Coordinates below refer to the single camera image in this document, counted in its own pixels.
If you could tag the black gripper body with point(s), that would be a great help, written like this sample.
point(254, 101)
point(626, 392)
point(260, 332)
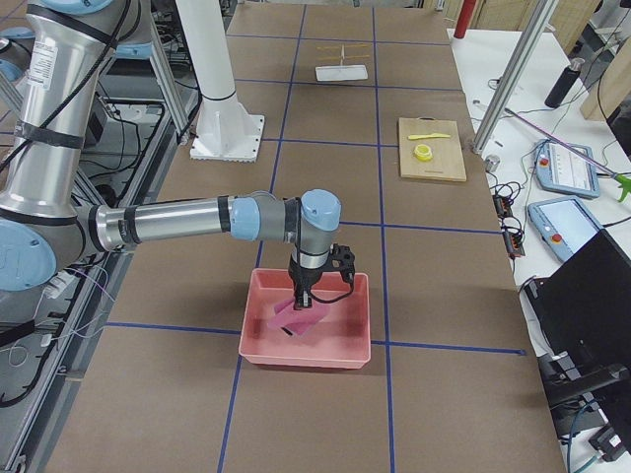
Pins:
point(303, 280)

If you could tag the pink cloth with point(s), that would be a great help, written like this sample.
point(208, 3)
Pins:
point(296, 322)

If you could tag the black water bottle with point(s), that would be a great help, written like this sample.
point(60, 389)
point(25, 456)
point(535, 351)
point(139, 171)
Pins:
point(564, 83)

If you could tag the pink plastic bin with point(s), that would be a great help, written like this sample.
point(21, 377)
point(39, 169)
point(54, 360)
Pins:
point(325, 336)

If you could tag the yellow lemon slices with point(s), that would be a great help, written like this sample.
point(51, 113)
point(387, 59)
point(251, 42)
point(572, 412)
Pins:
point(423, 153)

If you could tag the wooden cutting board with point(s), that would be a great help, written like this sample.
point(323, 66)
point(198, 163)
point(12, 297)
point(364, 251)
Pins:
point(447, 164)

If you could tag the yellow plastic knife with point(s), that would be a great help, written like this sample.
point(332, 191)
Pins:
point(413, 137)

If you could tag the white rectangular tray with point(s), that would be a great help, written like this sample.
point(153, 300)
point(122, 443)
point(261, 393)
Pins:
point(341, 73)

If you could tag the wooden chopstick beside tray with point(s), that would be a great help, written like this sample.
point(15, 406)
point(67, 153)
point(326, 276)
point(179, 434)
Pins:
point(341, 46)

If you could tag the near blue teach pendant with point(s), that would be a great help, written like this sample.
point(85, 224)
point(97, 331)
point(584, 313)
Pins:
point(565, 224)

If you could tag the blue teach pendant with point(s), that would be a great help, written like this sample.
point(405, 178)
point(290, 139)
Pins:
point(561, 171)
point(565, 224)

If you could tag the far blue teach pendant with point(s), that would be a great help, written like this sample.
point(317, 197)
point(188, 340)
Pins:
point(561, 171)

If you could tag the black monitor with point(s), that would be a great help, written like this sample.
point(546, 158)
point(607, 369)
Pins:
point(583, 308)

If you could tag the red cylinder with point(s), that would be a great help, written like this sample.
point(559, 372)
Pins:
point(464, 18)

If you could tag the reacher grabber tool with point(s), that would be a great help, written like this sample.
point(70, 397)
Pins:
point(622, 180)

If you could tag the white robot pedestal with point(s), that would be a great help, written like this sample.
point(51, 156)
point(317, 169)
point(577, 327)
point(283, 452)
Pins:
point(225, 131)

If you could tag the aluminium frame post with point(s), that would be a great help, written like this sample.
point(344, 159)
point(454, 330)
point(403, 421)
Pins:
point(517, 63)

